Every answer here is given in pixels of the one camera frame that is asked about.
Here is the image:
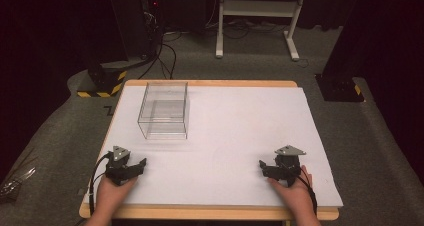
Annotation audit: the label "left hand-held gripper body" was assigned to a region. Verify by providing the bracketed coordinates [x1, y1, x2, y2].
[105, 145, 136, 187]

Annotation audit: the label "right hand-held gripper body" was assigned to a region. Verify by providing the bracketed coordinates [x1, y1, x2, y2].
[269, 144, 307, 188]

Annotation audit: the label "person's right hand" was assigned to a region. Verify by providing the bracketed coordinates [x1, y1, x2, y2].
[267, 165, 315, 218]

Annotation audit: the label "white sheet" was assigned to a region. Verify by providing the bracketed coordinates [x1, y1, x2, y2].
[83, 84, 345, 208]

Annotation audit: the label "clear plastic box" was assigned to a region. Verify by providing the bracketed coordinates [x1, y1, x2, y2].
[137, 81, 191, 141]

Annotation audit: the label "wooden table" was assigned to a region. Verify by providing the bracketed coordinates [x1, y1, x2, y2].
[78, 79, 341, 222]

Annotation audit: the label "black base with yellow stripes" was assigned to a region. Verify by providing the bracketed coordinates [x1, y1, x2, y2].
[76, 63, 129, 99]

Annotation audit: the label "clear plastic wrap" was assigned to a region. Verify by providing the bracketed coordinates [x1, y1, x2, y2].
[0, 165, 38, 202]

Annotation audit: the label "black equipment column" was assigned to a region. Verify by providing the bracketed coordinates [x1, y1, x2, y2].
[105, 0, 163, 62]

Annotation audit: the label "dark pillar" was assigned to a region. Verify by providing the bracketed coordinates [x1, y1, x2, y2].
[321, 0, 398, 80]

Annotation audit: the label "white metal stand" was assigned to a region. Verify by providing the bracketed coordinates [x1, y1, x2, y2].
[215, 0, 310, 62]

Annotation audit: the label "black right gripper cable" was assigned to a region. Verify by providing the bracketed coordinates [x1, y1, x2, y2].
[298, 165, 318, 217]

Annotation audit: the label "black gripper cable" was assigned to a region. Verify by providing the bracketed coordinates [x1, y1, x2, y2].
[87, 151, 113, 217]
[298, 165, 318, 217]

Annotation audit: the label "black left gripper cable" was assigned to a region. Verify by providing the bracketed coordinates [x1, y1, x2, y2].
[87, 151, 113, 217]

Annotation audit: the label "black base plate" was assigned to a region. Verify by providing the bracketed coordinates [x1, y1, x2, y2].
[314, 72, 365, 103]

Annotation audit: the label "black floor cables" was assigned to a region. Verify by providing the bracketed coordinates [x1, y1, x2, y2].
[137, 30, 178, 81]

